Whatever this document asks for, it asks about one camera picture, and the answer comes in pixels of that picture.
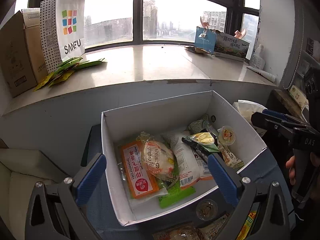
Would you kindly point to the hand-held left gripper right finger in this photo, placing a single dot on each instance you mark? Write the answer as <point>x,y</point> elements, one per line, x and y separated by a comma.
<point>221,180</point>

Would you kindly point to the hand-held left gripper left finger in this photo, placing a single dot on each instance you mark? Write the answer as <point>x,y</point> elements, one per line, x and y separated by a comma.
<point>91,177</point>

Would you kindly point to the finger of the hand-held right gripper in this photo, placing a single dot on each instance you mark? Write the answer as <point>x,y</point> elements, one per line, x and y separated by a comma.
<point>270,123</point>
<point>275,113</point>

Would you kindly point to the beige slim snack packet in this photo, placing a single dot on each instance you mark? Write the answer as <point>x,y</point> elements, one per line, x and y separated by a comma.
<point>231,157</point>

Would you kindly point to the clear dark jelly cup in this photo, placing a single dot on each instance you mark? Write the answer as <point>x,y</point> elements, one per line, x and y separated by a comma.
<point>206,209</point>

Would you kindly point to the white cardboard box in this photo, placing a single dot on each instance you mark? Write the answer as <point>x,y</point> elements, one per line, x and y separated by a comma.
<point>232,115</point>

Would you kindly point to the white red-print snack bag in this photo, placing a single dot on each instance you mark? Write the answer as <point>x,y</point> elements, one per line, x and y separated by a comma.
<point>185,162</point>

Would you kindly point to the black yellow snack packet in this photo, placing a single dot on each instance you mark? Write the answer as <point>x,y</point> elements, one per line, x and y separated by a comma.
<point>202,140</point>

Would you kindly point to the yellow jelly cup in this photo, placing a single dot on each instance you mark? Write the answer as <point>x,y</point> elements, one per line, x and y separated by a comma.
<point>227,135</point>

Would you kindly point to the orange snack packet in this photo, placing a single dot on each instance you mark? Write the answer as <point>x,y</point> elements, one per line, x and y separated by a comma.
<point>136,175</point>

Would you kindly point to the green seaweed snack packet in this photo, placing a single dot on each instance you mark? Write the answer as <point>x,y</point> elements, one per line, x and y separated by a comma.
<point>175,195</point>

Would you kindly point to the yellow red snack packet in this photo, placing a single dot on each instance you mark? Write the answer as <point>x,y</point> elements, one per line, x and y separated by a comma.
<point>247,225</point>

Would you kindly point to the green white snack packet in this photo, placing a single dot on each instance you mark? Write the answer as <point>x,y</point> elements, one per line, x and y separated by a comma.
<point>197,126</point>

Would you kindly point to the round cake packet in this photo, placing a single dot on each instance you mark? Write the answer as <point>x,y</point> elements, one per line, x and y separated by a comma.
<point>157,158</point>

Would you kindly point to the brown cake packet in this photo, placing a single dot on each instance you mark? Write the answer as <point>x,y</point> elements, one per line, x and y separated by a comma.
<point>175,233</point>

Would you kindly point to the person's right hand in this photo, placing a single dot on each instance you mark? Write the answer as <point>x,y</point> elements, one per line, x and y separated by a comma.
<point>291,170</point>

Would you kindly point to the wooden side table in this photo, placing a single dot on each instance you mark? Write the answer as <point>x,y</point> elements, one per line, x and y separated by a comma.
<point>282,100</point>

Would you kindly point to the beige tissue box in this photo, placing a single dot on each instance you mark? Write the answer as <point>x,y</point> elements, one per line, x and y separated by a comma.
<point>297,96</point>

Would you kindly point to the beige tissue pack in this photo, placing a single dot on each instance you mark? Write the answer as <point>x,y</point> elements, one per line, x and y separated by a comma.
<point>246,107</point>

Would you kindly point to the white framed small device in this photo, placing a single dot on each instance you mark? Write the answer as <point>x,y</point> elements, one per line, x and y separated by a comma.
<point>305,112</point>

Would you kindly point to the white tube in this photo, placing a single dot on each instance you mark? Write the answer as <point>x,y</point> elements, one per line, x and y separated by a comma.
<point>262,73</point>

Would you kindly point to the white plastic bottle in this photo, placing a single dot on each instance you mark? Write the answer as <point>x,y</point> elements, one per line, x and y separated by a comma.
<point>257,58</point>

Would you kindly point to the beige sofa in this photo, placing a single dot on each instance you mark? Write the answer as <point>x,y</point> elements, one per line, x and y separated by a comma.
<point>22,180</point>

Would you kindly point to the grey stitched cover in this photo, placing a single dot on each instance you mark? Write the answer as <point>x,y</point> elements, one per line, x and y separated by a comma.
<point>295,42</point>

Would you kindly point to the blue printed carton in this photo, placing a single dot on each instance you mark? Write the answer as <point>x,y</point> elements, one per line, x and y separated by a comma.
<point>225,46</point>

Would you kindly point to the pink toy piece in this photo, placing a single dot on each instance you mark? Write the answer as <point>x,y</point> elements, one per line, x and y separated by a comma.
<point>240,33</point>
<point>204,22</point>

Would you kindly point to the brown wrapper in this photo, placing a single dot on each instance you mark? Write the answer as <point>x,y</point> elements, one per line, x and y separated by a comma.
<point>197,50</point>

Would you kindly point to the pile of green yellow sachets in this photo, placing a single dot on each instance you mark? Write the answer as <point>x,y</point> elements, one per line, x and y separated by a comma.
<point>67,68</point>

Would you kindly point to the brown cardboard carton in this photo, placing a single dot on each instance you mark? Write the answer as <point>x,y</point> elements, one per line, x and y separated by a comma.
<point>17,55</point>

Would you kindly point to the white paper shopping bag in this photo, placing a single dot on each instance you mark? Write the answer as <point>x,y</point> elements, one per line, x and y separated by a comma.
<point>70,27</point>

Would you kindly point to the black window frame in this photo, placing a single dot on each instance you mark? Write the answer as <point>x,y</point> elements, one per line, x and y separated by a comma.
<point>137,15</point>

